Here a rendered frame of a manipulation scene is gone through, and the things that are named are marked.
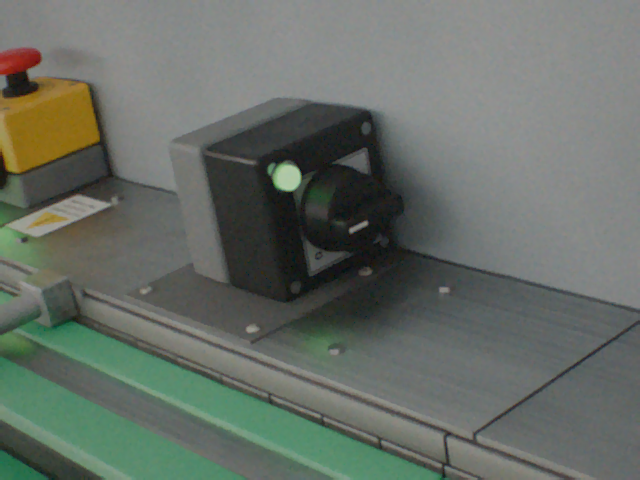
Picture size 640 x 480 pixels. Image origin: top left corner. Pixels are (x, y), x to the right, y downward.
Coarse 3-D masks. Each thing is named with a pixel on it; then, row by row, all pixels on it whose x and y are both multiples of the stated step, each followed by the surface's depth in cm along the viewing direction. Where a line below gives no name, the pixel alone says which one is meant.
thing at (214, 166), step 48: (192, 144) 69; (240, 144) 68; (288, 144) 67; (336, 144) 68; (192, 192) 71; (240, 192) 67; (288, 192) 66; (384, 192) 71; (192, 240) 72; (240, 240) 69; (288, 240) 67; (384, 240) 72; (288, 288) 68
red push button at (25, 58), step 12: (12, 48) 91; (24, 48) 90; (36, 48) 91; (0, 60) 89; (12, 60) 89; (24, 60) 89; (36, 60) 90; (0, 72) 89; (12, 72) 89; (24, 72) 90; (12, 84) 90; (24, 84) 91
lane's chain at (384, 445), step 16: (0, 288) 83; (80, 320) 76; (112, 336) 74; (128, 336) 72; (160, 352) 70; (192, 368) 68; (208, 368) 67; (224, 384) 66; (240, 384) 65; (272, 400) 63; (288, 400) 63; (304, 416) 62; (320, 416) 61; (352, 432) 59; (368, 432) 59; (384, 448) 58; (400, 448) 57; (432, 464) 56; (448, 464) 55
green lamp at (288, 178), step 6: (282, 168) 66; (288, 168) 66; (294, 168) 66; (282, 174) 66; (288, 174) 66; (294, 174) 66; (282, 180) 66; (288, 180) 66; (294, 180) 66; (282, 186) 66; (288, 186) 66; (294, 186) 66
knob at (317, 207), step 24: (336, 168) 68; (312, 192) 67; (336, 192) 66; (360, 192) 67; (312, 216) 67; (336, 216) 66; (360, 216) 66; (384, 216) 67; (312, 240) 68; (336, 240) 67; (360, 240) 68
